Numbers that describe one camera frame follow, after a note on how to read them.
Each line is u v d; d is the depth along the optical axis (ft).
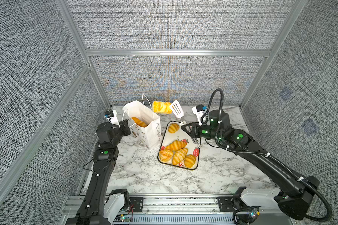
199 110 1.95
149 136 2.63
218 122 1.57
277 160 1.38
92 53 2.88
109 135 1.80
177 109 2.22
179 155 2.81
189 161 2.80
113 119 2.13
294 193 1.28
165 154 2.86
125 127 2.13
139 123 3.11
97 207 1.31
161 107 2.25
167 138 3.23
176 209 2.40
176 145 3.01
